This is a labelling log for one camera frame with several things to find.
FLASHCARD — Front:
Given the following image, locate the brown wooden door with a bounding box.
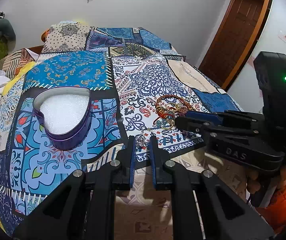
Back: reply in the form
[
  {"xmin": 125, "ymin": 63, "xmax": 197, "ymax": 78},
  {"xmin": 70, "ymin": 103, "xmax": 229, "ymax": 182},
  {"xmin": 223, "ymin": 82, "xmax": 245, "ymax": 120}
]
[{"xmin": 199, "ymin": 0, "xmax": 271, "ymax": 89}]

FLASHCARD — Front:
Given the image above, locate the hand in orange sleeve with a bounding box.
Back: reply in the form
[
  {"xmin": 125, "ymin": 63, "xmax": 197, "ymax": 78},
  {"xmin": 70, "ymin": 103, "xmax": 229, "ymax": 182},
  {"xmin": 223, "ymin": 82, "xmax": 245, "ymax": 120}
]
[{"xmin": 245, "ymin": 166, "xmax": 286, "ymax": 196}]

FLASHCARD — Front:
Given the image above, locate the pile of clothes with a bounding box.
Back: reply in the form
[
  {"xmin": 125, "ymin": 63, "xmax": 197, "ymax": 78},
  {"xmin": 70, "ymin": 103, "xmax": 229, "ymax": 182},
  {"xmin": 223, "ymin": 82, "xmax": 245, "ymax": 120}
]
[{"xmin": 0, "ymin": 11, "xmax": 16, "ymax": 52}]

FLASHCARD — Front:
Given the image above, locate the white wardrobe with hearts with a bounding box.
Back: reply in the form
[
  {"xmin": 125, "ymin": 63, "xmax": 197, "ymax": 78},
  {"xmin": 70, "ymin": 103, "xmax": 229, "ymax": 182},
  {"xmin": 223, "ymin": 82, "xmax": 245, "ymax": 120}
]
[{"xmin": 227, "ymin": 0, "xmax": 286, "ymax": 112}]

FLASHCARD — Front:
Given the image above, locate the striped orange brown blanket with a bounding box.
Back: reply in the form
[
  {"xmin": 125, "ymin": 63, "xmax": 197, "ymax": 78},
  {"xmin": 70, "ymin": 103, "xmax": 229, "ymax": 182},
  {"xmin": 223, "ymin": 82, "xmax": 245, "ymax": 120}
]
[{"xmin": 2, "ymin": 48, "xmax": 39, "ymax": 79}]

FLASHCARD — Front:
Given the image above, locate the blue patchwork patterned bedspread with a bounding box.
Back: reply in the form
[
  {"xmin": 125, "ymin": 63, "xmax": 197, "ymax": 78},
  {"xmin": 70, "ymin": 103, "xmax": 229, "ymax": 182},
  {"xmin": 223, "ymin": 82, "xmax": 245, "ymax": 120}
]
[{"xmin": 0, "ymin": 22, "xmax": 245, "ymax": 239}]

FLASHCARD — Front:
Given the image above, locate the purple heart-shaped tin box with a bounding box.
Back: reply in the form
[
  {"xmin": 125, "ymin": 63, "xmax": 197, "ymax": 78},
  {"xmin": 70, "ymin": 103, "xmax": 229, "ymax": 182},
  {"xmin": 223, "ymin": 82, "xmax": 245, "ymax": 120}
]
[{"xmin": 33, "ymin": 87, "xmax": 91, "ymax": 150}]

